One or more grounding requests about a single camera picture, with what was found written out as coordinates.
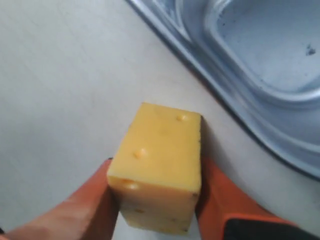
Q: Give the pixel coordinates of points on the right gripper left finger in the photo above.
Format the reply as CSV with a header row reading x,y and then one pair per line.
x,y
90,213

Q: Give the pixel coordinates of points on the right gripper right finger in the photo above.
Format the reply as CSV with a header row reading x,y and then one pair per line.
x,y
225,212

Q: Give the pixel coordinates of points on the yellow cheese wedge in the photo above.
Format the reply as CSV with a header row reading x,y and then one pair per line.
x,y
156,171

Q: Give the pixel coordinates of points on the stainless steel lunch box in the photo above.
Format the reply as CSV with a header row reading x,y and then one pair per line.
x,y
262,58

